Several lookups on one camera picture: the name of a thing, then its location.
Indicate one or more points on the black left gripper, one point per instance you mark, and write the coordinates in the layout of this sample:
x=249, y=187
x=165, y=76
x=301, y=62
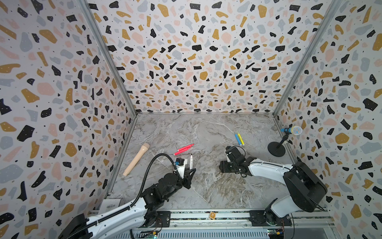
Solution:
x=187, y=179

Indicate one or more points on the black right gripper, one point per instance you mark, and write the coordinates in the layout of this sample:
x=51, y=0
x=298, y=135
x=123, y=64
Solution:
x=222, y=166

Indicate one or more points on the yellow highlighter pen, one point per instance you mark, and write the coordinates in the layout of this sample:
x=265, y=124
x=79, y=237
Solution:
x=240, y=139

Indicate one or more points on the blue highlighter pen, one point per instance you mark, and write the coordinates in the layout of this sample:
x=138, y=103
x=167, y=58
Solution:
x=238, y=140

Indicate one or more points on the white marker pen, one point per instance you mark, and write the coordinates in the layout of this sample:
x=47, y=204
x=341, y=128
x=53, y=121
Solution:
x=191, y=162

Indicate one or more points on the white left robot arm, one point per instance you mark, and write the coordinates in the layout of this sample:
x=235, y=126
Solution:
x=132, y=215

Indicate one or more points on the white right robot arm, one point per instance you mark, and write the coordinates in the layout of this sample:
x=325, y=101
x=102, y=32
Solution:
x=305, y=189

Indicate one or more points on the pink highlighter pen lower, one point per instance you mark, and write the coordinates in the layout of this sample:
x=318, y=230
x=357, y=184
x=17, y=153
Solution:
x=182, y=150

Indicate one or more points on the pink highlighter pen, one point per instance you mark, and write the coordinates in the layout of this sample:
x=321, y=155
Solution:
x=182, y=150
x=186, y=146

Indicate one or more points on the pink highlighter pen upper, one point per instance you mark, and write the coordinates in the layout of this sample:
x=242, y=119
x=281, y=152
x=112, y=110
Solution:
x=186, y=146

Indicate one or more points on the small brown tag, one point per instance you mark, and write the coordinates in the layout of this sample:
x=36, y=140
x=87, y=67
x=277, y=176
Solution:
x=212, y=215

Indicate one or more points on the beige toy microphone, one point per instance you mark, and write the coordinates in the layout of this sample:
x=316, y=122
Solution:
x=144, y=148

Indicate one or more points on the blue toy microphone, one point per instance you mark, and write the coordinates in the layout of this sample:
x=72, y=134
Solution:
x=295, y=130

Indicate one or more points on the white labelled box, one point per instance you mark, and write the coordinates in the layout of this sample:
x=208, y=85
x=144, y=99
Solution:
x=108, y=205

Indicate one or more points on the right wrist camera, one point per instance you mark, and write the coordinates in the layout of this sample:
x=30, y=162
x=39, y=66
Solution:
x=234, y=153

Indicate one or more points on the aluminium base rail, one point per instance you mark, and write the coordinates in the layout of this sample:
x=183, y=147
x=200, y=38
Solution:
x=234, y=224

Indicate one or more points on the aluminium corner post right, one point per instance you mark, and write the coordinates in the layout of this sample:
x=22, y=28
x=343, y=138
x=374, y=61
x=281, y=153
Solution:
x=330, y=13

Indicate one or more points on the aluminium corner post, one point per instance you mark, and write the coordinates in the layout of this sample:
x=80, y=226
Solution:
x=330, y=13
x=131, y=122

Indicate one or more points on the aluminium corner post left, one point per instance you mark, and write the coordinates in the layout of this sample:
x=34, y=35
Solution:
x=131, y=122

